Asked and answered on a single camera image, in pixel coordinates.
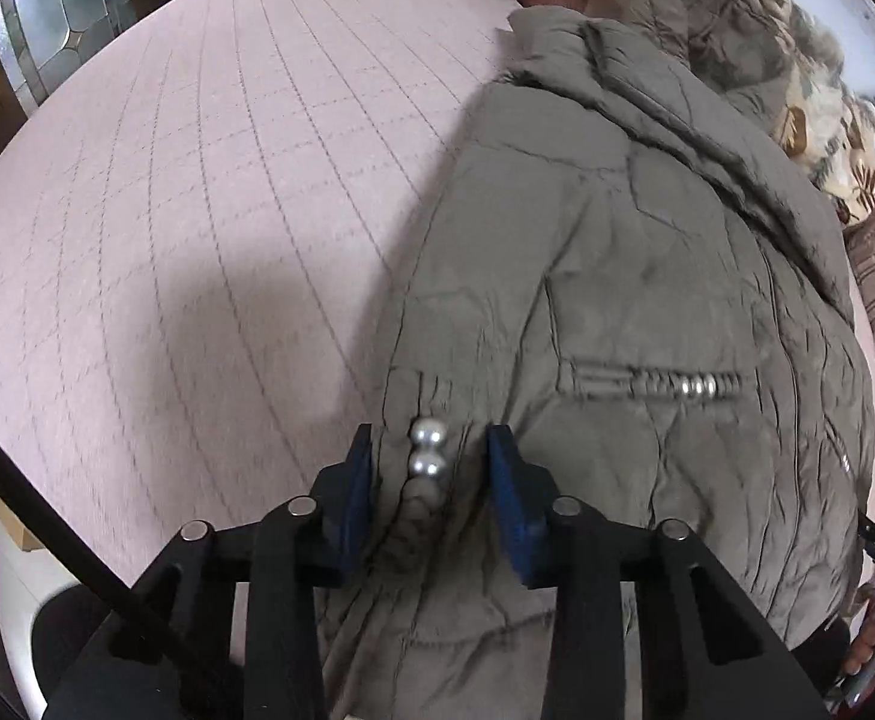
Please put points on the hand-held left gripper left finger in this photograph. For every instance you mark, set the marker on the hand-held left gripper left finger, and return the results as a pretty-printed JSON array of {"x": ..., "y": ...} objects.
[{"x": 356, "y": 499}]

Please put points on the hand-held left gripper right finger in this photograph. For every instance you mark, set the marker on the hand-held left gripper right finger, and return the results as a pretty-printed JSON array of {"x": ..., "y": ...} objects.
[{"x": 516, "y": 521}]

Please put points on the olive grey padded jacket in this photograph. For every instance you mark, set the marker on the olive grey padded jacket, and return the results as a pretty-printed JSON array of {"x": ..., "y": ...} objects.
[{"x": 632, "y": 262}]

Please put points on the person's right hand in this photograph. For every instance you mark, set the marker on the person's right hand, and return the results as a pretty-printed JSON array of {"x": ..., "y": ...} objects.
[{"x": 866, "y": 641}]

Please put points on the pink quilted bed sheet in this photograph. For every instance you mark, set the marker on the pink quilted bed sheet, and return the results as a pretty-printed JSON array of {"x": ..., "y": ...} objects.
[{"x": 205, "y": 225}]

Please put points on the floral beige blanket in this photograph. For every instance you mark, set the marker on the floral beige blanket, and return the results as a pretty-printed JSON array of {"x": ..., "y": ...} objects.
[{"x": 835, "y": 127}]

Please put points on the patterned glass window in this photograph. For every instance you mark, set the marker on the patterned glass window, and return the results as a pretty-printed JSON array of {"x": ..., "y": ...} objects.
[{"x": 62, "y": 7}]

